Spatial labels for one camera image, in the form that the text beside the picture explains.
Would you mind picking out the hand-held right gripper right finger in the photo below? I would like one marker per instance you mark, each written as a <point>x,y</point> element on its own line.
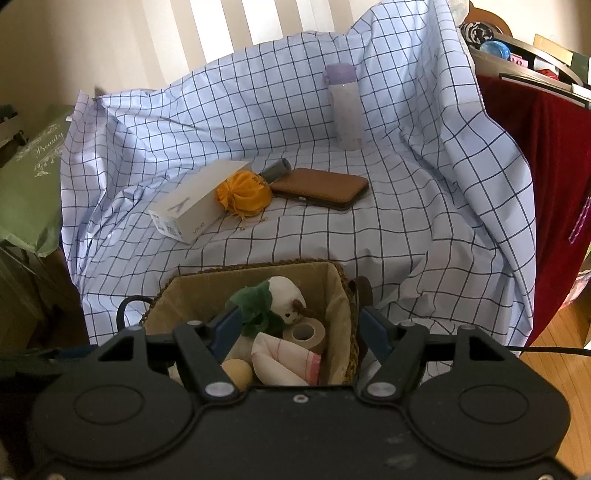
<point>376,334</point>

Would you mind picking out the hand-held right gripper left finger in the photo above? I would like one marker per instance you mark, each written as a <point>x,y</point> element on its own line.
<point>228,330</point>

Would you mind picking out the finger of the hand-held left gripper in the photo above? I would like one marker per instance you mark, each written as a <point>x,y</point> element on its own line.
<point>46,364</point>

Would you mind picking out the green cloth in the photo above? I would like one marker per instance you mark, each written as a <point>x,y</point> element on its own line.
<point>251,300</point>

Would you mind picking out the beige foam ball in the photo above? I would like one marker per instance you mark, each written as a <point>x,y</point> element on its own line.
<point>238,371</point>

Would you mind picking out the woven basket with fabric lining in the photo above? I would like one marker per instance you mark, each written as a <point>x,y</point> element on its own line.
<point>184,295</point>

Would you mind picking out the tan tape roll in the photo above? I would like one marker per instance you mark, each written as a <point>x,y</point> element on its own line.
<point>318,341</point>

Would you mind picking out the pink and white cloth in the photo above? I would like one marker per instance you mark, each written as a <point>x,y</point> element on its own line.
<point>281,364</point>

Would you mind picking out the white phone box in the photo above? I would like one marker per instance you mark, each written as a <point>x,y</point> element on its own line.
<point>194,207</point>

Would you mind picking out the blue white checked sheet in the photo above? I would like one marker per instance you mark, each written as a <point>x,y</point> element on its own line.
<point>415,207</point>

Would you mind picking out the orange cloth pouch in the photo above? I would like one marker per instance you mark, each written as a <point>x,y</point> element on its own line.
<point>244,194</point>

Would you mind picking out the brown leather wallet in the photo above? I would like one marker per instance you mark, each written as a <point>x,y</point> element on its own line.
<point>318,187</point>

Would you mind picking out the grey cylinder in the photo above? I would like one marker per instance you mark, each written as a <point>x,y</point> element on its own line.
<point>277,168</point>

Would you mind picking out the white bottle with purple lid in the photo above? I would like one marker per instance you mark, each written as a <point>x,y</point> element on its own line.
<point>344,115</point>

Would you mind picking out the dark red cloth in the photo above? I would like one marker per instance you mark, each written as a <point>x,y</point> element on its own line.
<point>545,184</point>

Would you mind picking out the white vertical blinds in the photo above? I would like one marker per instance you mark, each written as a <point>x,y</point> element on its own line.
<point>212,27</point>

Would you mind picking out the blue ball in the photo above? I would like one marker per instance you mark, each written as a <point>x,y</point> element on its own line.
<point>494,50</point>

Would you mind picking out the black and white patterned cloth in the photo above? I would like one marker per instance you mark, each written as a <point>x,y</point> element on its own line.
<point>478,33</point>

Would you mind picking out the grey fluffy cloth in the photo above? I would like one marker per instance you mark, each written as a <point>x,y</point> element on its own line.
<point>458,10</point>

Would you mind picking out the wooden chair back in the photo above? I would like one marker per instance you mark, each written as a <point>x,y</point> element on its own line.
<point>502,23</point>

